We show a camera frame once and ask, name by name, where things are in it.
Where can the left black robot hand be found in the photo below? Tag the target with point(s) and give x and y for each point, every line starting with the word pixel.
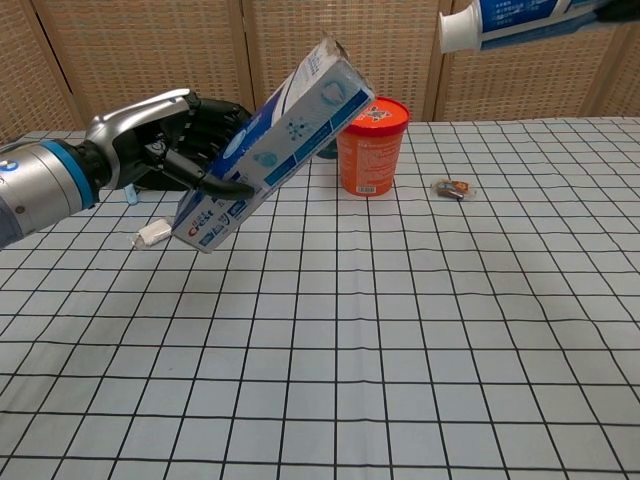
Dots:
pixel 150 145

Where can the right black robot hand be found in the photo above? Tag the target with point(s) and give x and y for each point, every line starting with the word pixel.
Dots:
pixel 620 11

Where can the blue white toothpaste tube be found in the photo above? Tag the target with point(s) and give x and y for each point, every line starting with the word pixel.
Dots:
pixel 505 22

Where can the blue toothpaste box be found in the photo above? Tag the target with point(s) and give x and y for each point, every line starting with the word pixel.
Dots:
pixel 280 150

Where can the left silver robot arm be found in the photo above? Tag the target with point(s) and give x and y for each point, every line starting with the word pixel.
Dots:
pixel 35 190

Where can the black baseball cap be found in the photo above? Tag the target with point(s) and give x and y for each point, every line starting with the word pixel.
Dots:
pixel 150 172

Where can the light blue toothbrush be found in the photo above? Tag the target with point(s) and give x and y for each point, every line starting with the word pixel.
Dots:
pixel 131 194

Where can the small white wrapped packet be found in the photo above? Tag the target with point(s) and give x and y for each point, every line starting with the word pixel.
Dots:
pixel 152 234

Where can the woven bamboo folding screen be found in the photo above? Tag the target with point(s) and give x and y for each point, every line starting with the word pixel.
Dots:
pixel 125 50

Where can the white Starbucks tumbler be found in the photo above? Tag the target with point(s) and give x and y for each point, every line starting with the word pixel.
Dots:
pixel 327 149

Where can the orange lidded tub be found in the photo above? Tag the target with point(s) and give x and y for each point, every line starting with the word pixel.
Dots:
pixel 372 155

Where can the small brown snack packet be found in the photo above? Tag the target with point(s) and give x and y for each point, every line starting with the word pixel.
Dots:
pixel 451 188

